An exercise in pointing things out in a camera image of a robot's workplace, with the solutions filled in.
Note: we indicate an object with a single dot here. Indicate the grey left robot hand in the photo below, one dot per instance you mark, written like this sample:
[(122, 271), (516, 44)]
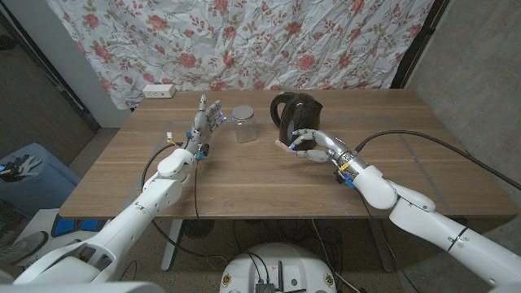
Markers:
[(201, 126)]

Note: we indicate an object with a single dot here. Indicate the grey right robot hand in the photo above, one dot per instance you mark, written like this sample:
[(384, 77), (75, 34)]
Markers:
[(329, 143)]

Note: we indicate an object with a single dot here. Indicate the wooden clothespin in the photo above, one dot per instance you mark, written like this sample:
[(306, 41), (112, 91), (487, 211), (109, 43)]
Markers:
[(282, 145)]

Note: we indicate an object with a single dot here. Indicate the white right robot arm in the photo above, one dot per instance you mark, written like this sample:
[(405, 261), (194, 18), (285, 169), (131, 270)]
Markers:
[(423, 226)]

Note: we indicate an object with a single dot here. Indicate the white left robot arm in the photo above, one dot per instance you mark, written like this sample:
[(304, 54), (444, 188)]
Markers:
[(134, 215)]

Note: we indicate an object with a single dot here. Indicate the black electric kettle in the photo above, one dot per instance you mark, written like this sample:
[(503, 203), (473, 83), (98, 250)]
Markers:
[(301, 114)]

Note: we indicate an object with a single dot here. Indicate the clear jar with metal lid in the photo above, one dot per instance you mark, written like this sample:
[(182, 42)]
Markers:
[(245, 126)]

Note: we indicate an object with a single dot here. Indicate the white power strip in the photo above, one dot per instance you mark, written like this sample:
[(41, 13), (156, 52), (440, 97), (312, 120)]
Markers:
[(158, 91)]

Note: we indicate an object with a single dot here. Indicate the floral backdrop sheet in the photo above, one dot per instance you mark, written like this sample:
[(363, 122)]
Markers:
[(244, 40)]

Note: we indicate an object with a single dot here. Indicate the black round fan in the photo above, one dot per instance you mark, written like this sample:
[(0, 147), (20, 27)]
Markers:
[(198, 228)]

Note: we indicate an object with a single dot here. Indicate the grey table leg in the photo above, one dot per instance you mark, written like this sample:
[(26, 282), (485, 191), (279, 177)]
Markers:
[(382, 248)]

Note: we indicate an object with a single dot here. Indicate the white table leg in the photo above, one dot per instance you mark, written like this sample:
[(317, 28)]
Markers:
[(171, 248)]

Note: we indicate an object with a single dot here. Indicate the white robot mobile base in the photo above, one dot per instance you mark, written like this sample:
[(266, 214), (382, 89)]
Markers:
[(277, 260)]

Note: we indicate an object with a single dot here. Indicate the black backdrop stand pole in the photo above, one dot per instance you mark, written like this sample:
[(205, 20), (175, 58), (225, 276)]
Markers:
[(419, 45)]

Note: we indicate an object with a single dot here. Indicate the black antenna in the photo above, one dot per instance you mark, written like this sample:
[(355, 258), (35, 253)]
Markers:
[(280, 276)]

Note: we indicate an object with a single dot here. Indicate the black electronics box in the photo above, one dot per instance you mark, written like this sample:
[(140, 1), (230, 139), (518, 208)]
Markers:
[(265, 288)]

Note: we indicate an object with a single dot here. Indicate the white board with blue patches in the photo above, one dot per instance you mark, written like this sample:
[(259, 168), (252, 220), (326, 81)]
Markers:
[(73, 226)]

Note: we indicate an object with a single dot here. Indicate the blue storage bin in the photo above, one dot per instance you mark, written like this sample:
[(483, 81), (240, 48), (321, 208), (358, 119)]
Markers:
[(36, 191)]

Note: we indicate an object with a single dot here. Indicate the black and white gloves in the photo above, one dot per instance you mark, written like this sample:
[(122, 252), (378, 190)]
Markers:
[(18, 167)]

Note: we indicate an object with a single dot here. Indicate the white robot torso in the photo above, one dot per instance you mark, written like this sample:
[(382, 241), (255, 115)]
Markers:
[(81, 287)]

